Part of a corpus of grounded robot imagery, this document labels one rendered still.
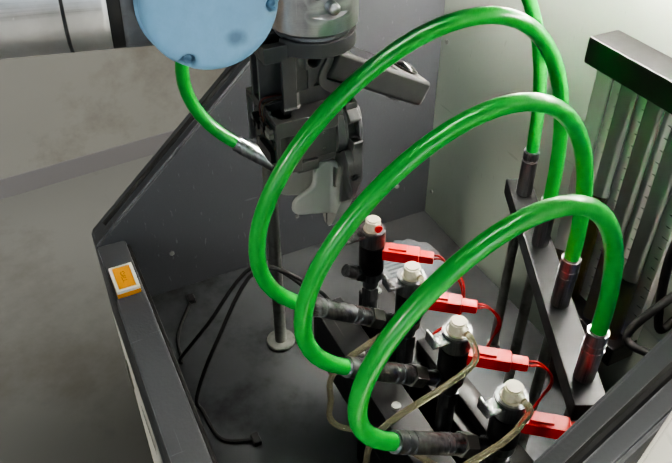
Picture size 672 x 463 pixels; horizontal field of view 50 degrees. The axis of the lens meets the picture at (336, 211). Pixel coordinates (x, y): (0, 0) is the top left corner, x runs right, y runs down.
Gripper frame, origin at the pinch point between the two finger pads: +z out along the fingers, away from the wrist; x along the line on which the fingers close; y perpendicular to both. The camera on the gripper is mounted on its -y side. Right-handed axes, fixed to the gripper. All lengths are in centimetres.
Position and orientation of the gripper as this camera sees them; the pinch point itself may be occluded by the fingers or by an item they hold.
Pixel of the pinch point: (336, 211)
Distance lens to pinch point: 72.0
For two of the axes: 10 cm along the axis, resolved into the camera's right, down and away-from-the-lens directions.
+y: -9.0, 2.7, -3.4
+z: 0.0, 7.9, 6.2
